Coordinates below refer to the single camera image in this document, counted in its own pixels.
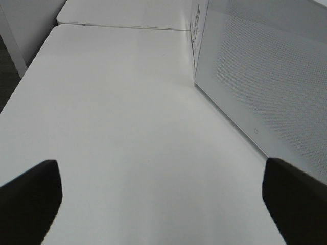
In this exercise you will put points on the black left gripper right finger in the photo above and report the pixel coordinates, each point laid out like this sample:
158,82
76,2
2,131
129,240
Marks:
296,203

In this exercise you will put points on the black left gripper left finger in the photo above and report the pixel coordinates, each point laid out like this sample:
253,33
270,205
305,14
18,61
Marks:
30,203

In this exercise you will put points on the white microwave door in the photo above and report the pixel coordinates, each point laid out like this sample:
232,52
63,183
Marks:
264,64

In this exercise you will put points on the white table leg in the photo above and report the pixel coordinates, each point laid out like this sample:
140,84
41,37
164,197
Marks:
12,46

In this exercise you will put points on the white microwave oven body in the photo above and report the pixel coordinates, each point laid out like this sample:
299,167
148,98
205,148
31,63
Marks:
197,22

